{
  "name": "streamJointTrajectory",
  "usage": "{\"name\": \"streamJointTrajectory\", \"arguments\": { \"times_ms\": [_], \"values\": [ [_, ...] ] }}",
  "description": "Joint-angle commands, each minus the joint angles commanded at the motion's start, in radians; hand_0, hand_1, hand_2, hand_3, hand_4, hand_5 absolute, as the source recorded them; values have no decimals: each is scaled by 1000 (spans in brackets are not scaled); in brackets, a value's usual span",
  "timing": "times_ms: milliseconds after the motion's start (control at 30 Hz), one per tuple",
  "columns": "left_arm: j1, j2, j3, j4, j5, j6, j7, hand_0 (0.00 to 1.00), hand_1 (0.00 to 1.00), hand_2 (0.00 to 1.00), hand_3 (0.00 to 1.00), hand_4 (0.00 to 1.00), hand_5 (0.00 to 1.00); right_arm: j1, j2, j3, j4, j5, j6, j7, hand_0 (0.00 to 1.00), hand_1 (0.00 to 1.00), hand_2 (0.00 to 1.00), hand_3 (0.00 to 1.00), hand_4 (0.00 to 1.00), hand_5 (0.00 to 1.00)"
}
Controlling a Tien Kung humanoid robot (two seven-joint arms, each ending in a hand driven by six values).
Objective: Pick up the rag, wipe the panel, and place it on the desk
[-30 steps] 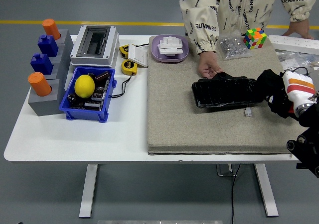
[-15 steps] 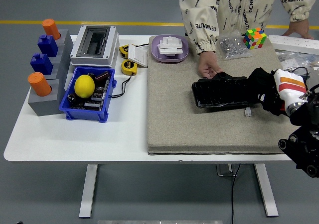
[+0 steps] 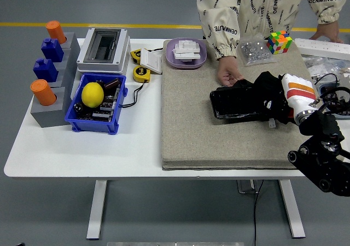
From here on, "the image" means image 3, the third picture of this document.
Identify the grey stepped block holder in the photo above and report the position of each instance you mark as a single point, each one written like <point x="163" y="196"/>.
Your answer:
<point x="49" y="117"/>

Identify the white wall switch plate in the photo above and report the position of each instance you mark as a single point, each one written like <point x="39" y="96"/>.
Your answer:
<point x="151" y="61"/>

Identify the yellow lemon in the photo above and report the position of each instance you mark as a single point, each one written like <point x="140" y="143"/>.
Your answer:
<point x="92" y="94"/>

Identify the person's left hand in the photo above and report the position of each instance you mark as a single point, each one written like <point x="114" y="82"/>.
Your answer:
<point x="328" y="31"/>

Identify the yellow tape measure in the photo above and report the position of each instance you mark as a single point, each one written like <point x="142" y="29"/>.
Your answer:
<point x="141" y="73"/>
<point x="135" y="55"/>

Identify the person's right hand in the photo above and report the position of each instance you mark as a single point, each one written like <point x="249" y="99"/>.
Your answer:
<point x="228" y="72"/>

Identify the dark electronic parts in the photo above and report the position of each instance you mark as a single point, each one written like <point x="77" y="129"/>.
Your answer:
<point x="106" y="106"/>

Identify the white power strip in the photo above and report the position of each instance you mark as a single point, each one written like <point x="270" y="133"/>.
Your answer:
<point x="322" y="46"/>

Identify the grey electrical enclosure box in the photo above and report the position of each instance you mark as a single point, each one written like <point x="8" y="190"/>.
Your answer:
<point x="120" y="52"/>

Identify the orange cylinder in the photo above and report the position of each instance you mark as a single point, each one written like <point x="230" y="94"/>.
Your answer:
<point x="55" y="31"/>
<point x="43" y="93"/>

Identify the white table leg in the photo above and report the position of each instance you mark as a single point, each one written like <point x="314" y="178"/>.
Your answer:
<point x="294" y="213"/>
<point x="96" y="213"/>

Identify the clear plastic bag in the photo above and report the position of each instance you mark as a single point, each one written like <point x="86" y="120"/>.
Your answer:
<point x="320" y="65"/>

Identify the person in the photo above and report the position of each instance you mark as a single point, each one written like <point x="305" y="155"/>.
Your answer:
<point x="259" y="5"/>

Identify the black rag with red tag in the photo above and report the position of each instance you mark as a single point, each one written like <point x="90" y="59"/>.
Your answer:
<point x="265" y="84"/>

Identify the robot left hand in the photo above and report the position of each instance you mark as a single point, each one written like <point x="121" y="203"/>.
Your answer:
<point x="20" y="244"/>

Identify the clear bag of metal nuts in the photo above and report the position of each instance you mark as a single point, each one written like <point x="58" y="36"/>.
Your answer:
<point x="255" y="52"/>

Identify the grey-brown mat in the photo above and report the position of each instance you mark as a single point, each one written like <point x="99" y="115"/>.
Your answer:
<point x="191" y="120"/>

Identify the blue block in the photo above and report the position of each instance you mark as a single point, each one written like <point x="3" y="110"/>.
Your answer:
<point x="52" y="50"/>
<point x="45" y="70"/>

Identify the metal bracket under table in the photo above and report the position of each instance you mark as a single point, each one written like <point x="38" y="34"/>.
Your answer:
<point x="246" y="188"/>

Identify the stack of white switch parts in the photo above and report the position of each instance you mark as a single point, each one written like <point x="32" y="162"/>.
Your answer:
<point x="187" y="49"/>

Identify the blue plastic bin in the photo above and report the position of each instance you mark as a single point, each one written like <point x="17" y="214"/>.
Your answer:
<point x="92" y="125"/>

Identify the small white connector plug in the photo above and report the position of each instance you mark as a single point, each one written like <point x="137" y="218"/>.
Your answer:
<point x="271" y="123"/>

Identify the purple dish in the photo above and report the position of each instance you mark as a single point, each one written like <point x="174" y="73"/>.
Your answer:
<point x="171" y="60"/>

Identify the person's right forearm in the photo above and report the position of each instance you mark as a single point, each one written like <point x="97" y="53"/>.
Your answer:
<point x="221" y="30"/>

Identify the colourful puzzle cube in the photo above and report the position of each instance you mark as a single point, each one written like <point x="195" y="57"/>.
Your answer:
<point x="279" y="42"/>

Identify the black glossy panel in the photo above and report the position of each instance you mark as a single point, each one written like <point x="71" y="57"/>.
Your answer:
<point x="235" y="104"/>

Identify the person's left forearm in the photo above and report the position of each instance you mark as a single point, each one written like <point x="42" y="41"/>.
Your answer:
<point x="328" y="5"/>

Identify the robot right hand white shell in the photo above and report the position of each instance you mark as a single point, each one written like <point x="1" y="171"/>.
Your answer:
<point x="299" y="93"/>

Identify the blue tray of components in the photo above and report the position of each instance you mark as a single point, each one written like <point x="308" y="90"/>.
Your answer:
<point x="324" y="88"/>

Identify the grey metal part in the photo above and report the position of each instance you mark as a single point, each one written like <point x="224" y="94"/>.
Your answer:
<point x="345" y="80"/>

